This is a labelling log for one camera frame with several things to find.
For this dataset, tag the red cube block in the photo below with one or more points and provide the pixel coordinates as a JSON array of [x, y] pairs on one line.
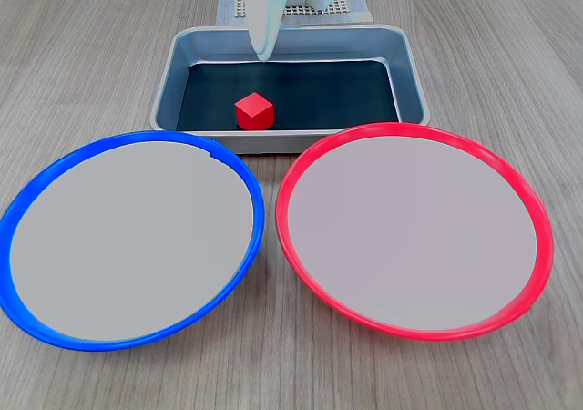
[[253, 111]]

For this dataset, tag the black tray liner mat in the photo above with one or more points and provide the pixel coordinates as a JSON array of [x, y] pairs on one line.
[[328, 95]]

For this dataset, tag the silver metal tray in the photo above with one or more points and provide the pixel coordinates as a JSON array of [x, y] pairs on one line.
[[410, 77]]

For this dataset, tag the blue rimmed round dish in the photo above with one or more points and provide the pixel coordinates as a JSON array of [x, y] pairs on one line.
[[132, 241]]

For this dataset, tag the red rimmed round dish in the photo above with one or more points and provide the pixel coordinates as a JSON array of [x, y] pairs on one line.
[[412, 232]]

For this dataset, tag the white mesh anti-slip mat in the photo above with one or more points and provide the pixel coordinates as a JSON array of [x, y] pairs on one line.
[[339, 11]]

